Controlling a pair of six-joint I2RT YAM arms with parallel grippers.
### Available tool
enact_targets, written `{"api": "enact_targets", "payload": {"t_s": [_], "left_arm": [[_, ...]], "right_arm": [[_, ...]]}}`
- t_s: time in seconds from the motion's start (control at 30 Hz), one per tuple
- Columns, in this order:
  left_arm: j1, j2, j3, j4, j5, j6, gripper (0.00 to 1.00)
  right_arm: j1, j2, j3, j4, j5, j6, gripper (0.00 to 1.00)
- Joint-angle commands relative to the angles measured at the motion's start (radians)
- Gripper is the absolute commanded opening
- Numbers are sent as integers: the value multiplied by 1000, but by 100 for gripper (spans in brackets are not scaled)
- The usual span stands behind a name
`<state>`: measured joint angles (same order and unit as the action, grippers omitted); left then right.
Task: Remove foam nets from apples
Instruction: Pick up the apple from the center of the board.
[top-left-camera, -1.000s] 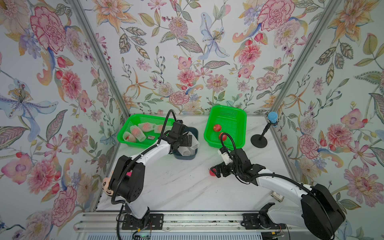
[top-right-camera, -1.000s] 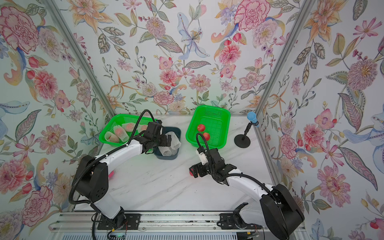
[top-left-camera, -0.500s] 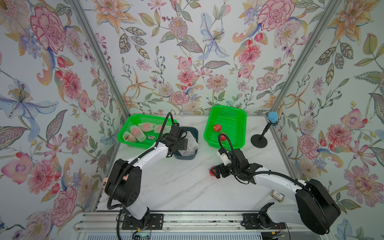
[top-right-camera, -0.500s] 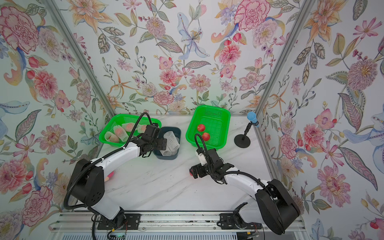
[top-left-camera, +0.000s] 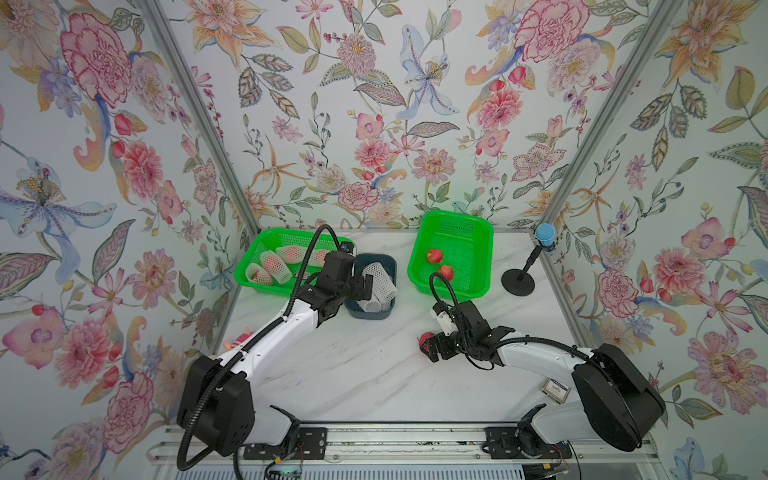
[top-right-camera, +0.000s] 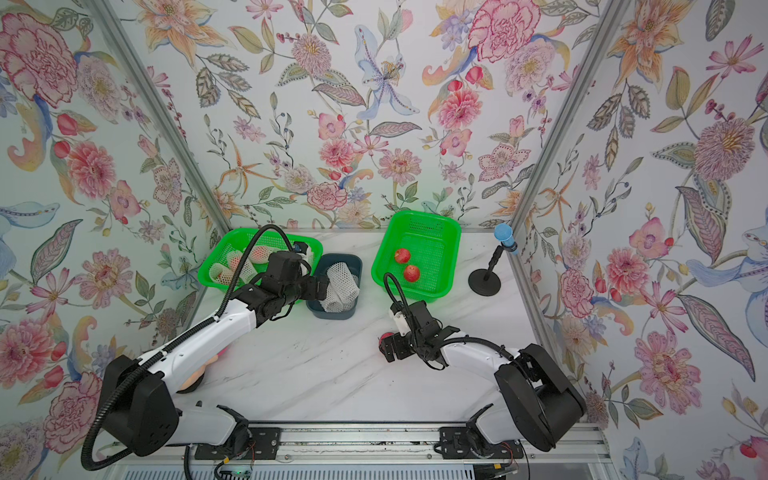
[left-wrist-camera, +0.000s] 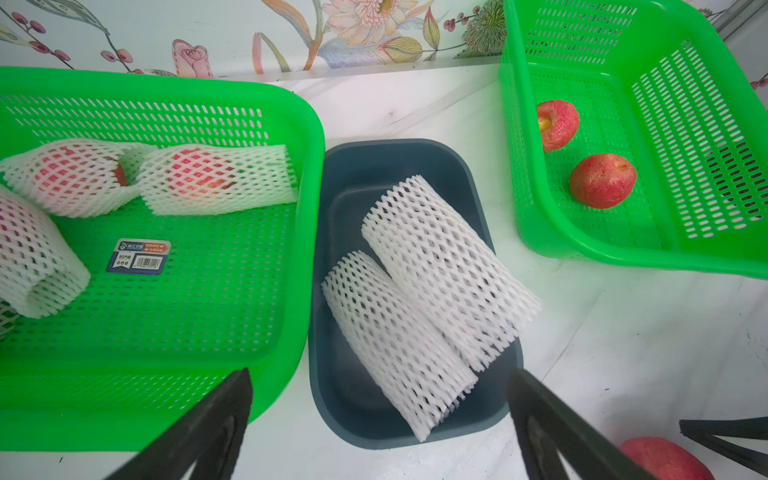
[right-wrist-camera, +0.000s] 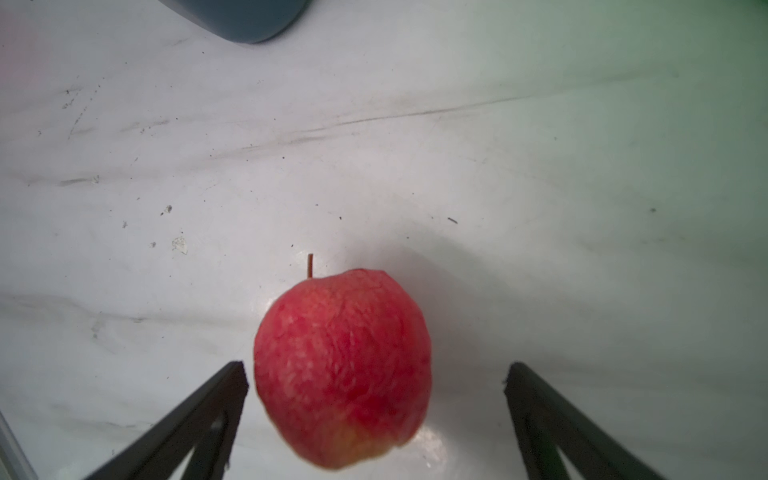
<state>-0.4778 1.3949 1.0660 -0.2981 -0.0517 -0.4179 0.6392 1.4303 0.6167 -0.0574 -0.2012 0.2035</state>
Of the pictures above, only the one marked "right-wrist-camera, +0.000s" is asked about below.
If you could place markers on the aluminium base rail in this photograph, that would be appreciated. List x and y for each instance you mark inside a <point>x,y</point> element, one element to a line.
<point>14,463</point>

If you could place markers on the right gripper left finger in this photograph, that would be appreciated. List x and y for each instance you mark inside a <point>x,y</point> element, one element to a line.
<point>201,429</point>

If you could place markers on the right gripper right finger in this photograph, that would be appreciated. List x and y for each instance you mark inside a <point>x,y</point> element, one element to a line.
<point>548,427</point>

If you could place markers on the netted apple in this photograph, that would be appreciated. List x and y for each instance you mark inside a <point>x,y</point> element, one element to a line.
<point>342,365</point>

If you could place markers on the dark teal plastic bin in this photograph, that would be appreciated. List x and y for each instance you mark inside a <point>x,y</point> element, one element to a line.
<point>241,21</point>

